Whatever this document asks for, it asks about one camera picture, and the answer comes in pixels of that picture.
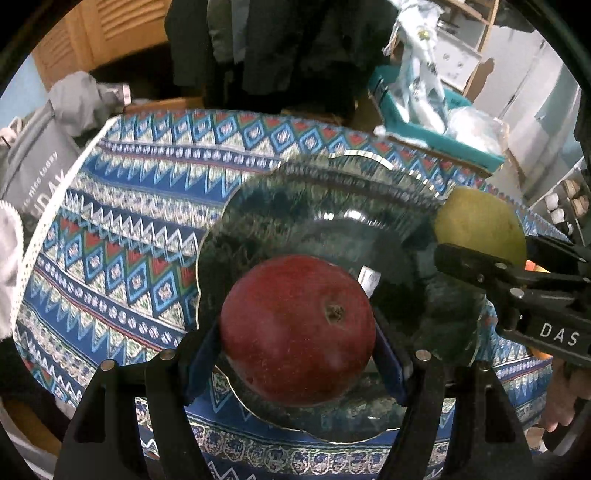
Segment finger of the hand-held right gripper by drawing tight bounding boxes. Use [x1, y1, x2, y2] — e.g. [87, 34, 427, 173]
[434, 243, 532, 301]
[525, 235, 591, 274]

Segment teal box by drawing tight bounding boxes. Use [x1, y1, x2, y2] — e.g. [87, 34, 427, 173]
[367, 65, 506, 174]

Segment dark red apple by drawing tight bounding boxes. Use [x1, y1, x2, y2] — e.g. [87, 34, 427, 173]
[221, 254, 377, 407]

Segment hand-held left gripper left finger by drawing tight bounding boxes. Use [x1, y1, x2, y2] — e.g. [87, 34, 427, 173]
[58, 318, 222, 480]

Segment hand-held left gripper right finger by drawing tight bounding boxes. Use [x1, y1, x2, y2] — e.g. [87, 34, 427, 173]
[369, 307, 532, 480]

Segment grey jacket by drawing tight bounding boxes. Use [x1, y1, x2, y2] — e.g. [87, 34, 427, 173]
[48, 71, 132, 137]

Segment wooden shelf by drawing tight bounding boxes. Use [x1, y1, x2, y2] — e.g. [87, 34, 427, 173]
[392, 0, 502, 100]

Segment dark hanging clothes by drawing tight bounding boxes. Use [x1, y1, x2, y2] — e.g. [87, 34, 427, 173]
[164, 0, 407, 121]

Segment light grey cloth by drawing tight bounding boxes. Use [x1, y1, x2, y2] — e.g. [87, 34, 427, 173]
[0, 200, 24, 337]

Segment clear plastic bag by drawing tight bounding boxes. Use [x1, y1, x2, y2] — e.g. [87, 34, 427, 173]
[445, 106, 511, 155]

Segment blue patterned tablecloth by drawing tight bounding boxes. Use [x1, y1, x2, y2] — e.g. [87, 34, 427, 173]
[11, 108, 555, 480]

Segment wooden louvered door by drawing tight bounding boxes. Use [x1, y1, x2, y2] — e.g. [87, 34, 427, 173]
[30, 0, 171, 90]

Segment white printed bag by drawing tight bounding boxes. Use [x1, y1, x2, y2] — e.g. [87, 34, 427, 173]
[381, 0, 448, 134]

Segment person's right hand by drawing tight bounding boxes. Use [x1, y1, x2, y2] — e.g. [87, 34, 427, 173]
[545, 357, 583, 432]

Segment grey printed bag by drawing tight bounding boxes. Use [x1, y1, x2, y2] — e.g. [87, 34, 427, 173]
[0, 99, 86, 208]

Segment white shoe rack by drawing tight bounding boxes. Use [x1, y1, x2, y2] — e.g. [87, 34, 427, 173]
[526, 159, 591, 243]

